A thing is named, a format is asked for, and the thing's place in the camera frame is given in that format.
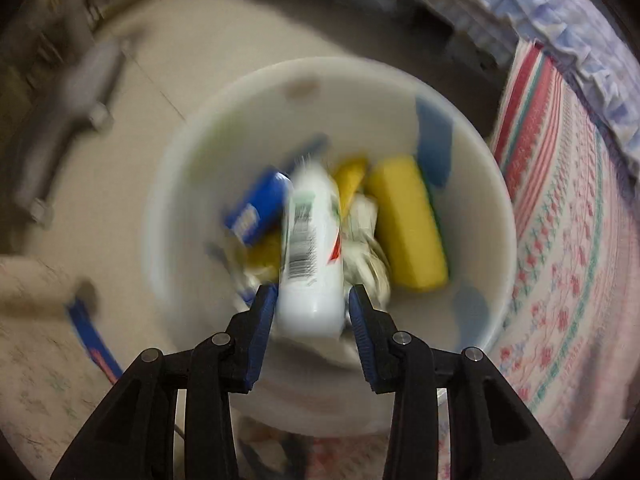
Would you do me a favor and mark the yellow box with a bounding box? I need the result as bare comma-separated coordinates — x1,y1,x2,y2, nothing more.
364,156,449,292

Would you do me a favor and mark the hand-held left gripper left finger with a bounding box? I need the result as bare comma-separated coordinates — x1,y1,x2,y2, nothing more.
50,284,279,480

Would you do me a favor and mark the yellow green packet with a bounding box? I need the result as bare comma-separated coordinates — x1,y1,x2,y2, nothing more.
332,157,370,211

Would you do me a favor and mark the torn blue white carton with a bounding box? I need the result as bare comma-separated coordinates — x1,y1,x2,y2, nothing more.
224,170,296,247

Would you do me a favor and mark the cream paper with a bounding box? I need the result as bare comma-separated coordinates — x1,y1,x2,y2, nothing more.
342,195,393,306

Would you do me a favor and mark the blue tape strip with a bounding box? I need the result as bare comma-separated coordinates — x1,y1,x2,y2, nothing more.
67,297,125,383

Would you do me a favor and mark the pale speckled floor mat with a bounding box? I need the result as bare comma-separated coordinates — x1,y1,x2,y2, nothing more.
0,255,118,480

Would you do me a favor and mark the striped patterned blanket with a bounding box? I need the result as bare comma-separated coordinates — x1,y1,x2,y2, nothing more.
435,40,638,480

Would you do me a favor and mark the checked lilac quilt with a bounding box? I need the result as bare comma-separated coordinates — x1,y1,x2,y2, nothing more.
402,0,640,171

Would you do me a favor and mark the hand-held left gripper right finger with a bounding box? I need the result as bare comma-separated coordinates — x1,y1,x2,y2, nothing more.
348,284,573,480

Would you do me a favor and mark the white bin with blue patches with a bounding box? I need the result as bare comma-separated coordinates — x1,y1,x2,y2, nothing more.
145,57,518,436

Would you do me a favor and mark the white plastic bottle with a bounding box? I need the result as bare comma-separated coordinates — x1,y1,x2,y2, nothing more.
276,157,347,339

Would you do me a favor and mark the grey chair base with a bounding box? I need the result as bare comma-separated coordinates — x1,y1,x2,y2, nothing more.
10,35,141,226

